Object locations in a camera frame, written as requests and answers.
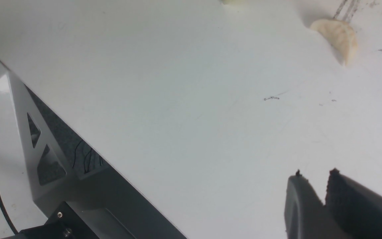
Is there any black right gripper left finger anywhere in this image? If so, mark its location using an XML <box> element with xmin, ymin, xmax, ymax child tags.
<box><xmin>284</xmin><ymin>170</ymin><xmax>352</xmax><ymax>239</ymax></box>

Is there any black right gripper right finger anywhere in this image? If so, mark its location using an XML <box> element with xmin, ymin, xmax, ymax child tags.
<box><xmin>325</xmin><ymin>169</ymin><xmax>382</xmax><ymax>239</ymax></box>

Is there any cream dumpling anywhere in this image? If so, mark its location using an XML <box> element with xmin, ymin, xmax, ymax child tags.
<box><xmin>310</xmin><ymin>19</ymin><xmax>358</xmax><ymax>66</ymax></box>

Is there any greenish dumpling front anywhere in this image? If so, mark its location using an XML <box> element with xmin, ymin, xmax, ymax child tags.
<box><xmin>221</xmin><ymin>0</ymin><xmax>246</xmax><ymax>5</ymax></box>

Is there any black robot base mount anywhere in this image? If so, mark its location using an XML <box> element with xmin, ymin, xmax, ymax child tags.
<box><xmin>6</xmin><ymin>201</ymin><xmax>99</xmax><ymax>239</ymax></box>

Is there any grey metal table frame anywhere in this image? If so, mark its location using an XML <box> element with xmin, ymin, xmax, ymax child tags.
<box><xmin>0</xmin><ymin>62</ymin><xmax>185</xmax><ymax>239</ymax></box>

